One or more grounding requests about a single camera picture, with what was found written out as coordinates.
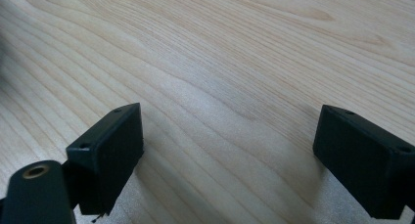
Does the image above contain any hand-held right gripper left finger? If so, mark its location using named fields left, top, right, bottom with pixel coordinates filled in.
left=66, top=102, right=145, bottom=216

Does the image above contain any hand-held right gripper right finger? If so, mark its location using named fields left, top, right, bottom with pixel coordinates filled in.
left=312, top=104, right=415, bottom=220

